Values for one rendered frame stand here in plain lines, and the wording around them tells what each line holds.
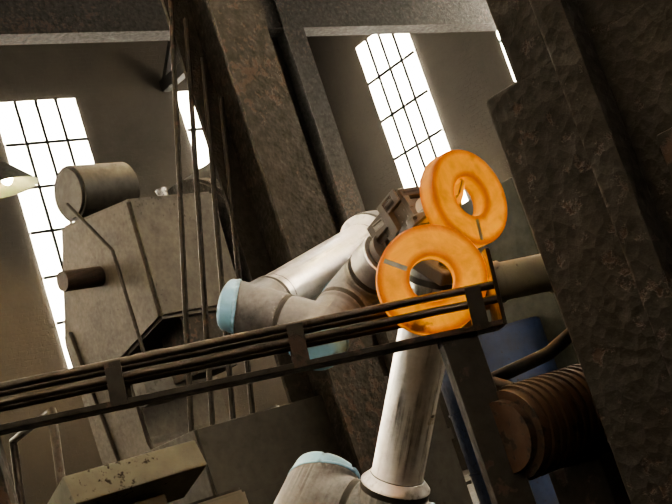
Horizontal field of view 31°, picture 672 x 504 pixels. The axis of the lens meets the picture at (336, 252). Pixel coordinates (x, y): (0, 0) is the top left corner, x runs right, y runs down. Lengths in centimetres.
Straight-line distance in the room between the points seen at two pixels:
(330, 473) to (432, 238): 108
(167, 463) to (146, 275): 525
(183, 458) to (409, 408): 68
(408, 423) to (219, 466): 229
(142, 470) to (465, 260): 62
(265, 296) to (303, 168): 310
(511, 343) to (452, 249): 377
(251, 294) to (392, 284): 40
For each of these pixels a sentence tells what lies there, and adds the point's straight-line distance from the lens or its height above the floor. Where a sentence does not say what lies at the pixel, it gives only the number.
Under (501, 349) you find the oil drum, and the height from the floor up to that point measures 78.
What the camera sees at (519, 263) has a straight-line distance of 171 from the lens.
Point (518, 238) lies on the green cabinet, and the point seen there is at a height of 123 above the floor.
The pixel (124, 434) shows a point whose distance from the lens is 764.
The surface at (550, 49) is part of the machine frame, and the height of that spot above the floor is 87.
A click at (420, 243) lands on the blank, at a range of 170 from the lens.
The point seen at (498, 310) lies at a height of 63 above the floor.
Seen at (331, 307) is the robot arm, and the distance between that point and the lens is 198.
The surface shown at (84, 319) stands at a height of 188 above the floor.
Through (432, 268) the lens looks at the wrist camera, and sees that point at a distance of 192.
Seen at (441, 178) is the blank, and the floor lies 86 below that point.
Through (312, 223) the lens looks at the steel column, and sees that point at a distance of 501.
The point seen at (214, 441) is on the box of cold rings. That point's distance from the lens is 479.
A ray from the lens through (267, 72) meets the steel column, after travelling 520.
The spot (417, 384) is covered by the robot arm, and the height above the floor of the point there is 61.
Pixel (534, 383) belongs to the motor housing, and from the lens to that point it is 169.
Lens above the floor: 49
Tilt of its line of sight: 10 degrees up
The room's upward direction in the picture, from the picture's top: 18 degrees counter-clockwise
